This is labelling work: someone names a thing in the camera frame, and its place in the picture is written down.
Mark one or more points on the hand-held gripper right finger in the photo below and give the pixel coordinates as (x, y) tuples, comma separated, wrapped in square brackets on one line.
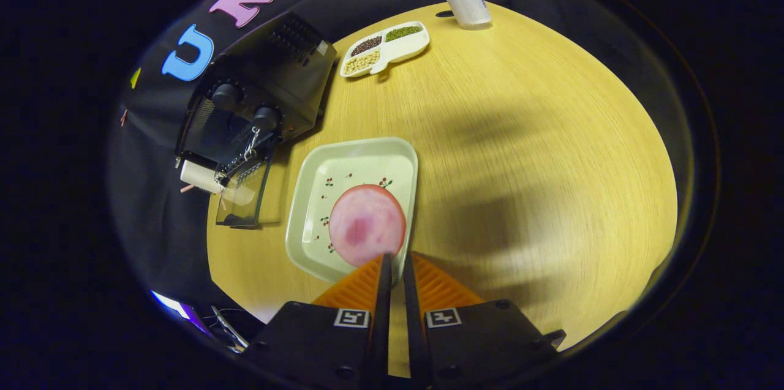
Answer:
[(413, 316)]

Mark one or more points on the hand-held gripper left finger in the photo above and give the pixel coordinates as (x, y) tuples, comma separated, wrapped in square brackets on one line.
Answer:
[(381, 316)]

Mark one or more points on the pink ham slice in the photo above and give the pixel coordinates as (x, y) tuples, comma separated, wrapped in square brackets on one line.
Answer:
[(367, 224)]

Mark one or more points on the white square plate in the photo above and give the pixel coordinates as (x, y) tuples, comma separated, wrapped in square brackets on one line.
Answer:
[(355, 163)]

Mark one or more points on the black toaster oven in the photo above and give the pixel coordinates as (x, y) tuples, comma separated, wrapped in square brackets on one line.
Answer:
[(288, 71)]

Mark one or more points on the white pop-up toaster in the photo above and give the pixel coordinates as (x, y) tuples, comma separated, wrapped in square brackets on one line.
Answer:
[(196, 176)]

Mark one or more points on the white divided dish with beans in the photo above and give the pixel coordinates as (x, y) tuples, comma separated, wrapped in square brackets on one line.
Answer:
[(392, 50)]

